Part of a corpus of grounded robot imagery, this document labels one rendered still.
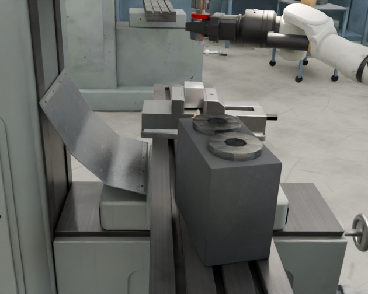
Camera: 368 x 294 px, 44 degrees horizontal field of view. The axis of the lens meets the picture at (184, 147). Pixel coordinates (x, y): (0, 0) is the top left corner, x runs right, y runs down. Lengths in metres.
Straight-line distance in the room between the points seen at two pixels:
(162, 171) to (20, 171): 0.33
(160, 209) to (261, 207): 0.25
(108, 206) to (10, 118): 0.33
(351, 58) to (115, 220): 0.69
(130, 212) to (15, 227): 0.28
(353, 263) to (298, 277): 1.14
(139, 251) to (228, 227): 0.52
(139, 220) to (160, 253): 0.39
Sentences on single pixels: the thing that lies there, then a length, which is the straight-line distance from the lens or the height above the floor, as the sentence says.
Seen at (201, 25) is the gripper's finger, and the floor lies 1.24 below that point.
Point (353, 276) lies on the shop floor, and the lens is 2.40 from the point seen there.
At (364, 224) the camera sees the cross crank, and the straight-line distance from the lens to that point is 1.49.
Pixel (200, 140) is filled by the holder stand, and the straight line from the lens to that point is 0.79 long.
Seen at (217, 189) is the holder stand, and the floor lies 1.08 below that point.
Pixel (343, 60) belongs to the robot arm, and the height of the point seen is 1.21.
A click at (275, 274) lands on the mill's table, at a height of 0.93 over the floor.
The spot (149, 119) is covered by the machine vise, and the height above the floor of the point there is 0.98.
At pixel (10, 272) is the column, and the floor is 0.66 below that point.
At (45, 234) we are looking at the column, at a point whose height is 0.74.
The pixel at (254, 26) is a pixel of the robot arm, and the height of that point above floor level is 1.25.
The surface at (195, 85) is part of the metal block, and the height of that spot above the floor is 1.06.
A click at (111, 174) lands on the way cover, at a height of 0.88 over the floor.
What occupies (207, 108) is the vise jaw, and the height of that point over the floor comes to 1.02.
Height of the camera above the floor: 1.42
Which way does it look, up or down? 24 degrees down
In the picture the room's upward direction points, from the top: 2 degrees clockwise
